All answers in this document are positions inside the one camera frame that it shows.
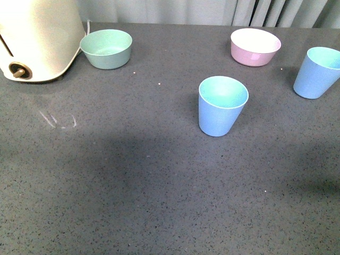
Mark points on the cream white toaster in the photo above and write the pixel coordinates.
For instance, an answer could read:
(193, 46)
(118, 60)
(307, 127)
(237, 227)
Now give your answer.
(39, 39)

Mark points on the green bowl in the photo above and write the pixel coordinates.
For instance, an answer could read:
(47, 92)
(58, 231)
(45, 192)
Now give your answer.
(107, 49)

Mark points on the pink bowl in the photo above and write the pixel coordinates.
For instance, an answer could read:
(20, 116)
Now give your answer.
(254, 47)

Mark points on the blue cup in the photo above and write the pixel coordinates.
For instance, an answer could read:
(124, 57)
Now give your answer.
(318, 72)
(221, 100)

